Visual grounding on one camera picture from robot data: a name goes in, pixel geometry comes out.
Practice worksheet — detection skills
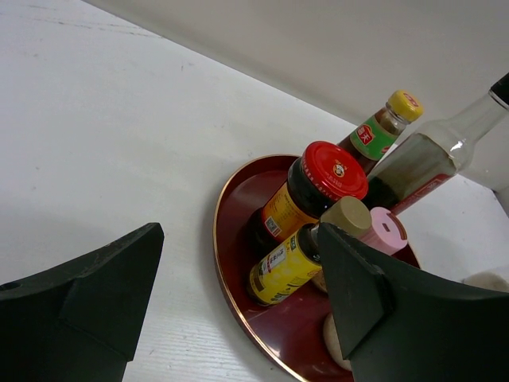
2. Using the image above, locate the small yellow label bottle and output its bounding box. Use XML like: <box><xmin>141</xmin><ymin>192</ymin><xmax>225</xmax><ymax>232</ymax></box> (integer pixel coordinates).
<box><xmin>247</xmin><ymin>196</ymin><xmax>373</xmax><ymax>307</ymax></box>

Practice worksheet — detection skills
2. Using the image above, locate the pink lid seasoning jar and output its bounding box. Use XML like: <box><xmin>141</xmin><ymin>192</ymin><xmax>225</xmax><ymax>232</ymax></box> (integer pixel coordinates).
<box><xmin>359</xmin><ymin>207</ymin><xmax>408</xmax><ymax>255</ymax></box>

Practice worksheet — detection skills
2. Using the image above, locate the red lid chili sauce jar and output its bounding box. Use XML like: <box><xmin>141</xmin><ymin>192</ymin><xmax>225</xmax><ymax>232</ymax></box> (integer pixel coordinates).
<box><xmin>246</xmin><ymin>141</ymin><xmax>368</xmax><ymax>254</ymax></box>

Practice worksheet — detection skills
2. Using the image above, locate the green label sauce bottle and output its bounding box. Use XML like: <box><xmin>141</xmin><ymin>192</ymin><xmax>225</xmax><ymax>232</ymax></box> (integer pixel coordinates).
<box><xmin>337</xmin><ymin>90</ymin><xmax>424</xmax><ymax>175</ymax></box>

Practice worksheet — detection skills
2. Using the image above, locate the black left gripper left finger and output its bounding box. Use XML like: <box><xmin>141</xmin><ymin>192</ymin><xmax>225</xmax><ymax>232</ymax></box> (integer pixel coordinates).
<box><xmin>1</xmin><ymin>223</ymin><xmax>164</xmax><ymax>381</ymax></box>

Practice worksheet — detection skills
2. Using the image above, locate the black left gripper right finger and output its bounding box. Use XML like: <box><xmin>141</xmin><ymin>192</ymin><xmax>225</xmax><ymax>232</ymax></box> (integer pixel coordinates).
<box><xmin>318</xmin><ymin>224</ymin><xmax>508</xmax><ymax>381</ymax></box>

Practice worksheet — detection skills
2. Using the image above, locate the round red lacquer tray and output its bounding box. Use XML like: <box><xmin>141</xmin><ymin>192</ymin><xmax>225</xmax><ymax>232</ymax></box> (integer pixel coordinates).
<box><xmin>212</xmin><ymin>154</ymin><xmax>422</xmax><ymax>382</ymax></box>

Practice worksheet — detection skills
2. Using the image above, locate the tall dark soy sauce bottle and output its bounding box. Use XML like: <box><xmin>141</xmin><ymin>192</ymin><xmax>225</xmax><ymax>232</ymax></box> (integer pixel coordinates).
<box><xmin>363</xmin><ymin>76</ymin><xmax>508</xmax><ymax>215</ymax></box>

